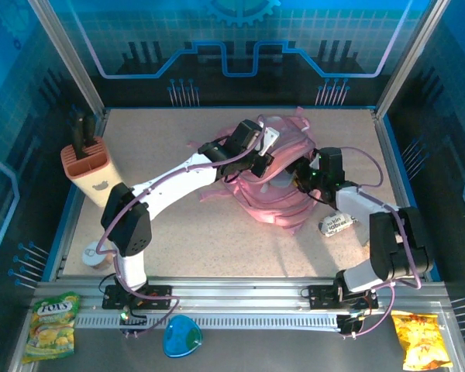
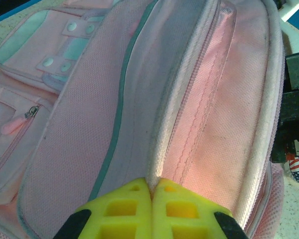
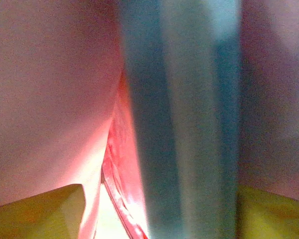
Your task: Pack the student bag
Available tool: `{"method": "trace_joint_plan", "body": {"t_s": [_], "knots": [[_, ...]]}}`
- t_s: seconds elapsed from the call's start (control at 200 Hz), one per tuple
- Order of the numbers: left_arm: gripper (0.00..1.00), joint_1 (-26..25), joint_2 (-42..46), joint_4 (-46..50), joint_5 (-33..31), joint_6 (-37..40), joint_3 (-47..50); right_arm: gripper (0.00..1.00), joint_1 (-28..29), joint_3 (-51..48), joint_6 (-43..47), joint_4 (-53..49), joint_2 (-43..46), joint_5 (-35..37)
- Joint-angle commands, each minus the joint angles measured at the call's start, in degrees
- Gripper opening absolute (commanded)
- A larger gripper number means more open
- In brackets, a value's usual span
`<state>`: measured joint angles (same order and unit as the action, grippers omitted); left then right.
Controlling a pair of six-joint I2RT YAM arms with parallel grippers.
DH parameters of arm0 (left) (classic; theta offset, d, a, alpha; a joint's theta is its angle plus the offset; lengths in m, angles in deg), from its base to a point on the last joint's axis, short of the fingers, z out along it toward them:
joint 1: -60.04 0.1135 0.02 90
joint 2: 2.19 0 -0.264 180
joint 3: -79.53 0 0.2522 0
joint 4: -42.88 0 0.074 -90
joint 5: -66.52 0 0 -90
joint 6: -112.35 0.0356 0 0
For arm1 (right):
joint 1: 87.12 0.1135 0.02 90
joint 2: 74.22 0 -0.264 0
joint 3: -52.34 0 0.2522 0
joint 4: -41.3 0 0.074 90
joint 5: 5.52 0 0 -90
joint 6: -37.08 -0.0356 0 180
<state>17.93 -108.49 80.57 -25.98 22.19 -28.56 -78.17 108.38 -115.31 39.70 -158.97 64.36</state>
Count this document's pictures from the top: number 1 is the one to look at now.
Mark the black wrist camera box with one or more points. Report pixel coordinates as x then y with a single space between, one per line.
246 135
330 162

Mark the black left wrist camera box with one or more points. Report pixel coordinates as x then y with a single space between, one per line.
246 135

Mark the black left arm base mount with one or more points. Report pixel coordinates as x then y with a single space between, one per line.
159 296

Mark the blue plastic triangular container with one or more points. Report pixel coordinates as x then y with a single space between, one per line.
182 335

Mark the cream and terracotta knife block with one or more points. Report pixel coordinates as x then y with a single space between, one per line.
93 174

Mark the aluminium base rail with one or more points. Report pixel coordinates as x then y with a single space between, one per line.
236 294

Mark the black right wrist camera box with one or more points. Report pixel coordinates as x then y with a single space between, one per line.
330 162

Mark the white printed packet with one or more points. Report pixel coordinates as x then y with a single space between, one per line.
337 226

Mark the aluminium frame post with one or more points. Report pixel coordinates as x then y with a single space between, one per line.
70 58
403 58

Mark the pink student backpack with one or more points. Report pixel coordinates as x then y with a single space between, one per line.
279 205

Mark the yellow chips bag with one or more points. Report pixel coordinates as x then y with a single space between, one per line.
420 341

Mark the aluminium table side rail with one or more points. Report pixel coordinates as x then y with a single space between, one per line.
390 155
102 124

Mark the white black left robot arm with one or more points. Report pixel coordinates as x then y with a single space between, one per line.
178 182

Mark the green candy bag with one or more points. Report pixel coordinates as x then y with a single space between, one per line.
52 329

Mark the white left camera bracket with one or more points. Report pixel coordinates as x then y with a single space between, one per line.
270 140

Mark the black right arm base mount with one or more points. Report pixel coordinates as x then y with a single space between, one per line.
321 296

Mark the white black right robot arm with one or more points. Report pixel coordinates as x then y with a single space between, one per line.
352 201

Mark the black connector board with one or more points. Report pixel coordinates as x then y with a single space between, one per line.
129 321
350 325

